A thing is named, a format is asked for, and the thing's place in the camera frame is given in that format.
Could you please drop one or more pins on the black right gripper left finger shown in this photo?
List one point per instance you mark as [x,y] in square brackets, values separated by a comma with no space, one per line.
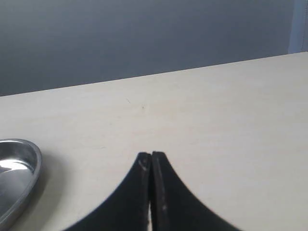
[127,208]

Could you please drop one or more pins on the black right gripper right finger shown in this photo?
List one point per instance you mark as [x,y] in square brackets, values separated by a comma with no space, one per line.
[175,207]

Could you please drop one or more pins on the round stainless steel plate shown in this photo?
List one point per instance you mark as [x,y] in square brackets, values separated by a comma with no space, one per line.
[20,168]

